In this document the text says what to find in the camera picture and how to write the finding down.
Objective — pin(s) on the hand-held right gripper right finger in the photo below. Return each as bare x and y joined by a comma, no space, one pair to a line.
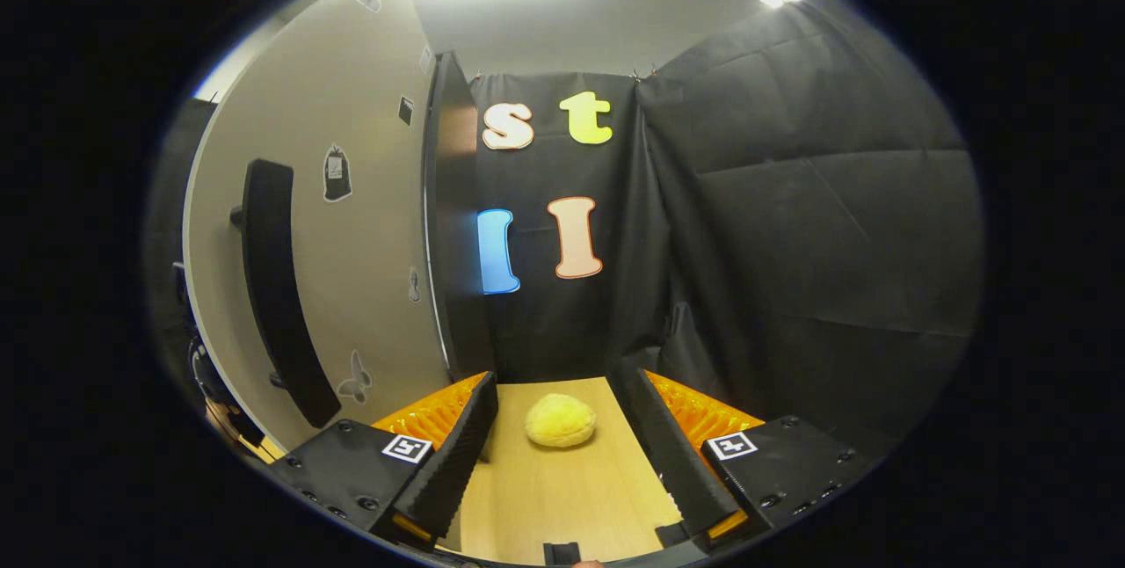
672,462

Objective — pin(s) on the yellow round bun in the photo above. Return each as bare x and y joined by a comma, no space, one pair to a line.
561,421

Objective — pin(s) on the grey cabinet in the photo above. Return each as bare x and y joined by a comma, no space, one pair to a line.
457,199

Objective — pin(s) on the black backdrop cloth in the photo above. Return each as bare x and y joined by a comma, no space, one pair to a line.
791,243

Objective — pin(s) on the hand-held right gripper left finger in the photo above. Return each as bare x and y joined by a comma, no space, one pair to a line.
457,462

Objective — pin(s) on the grey cabinet door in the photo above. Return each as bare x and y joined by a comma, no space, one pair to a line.
369,243

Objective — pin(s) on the metal cloth clip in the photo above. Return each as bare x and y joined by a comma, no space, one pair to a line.
642,74

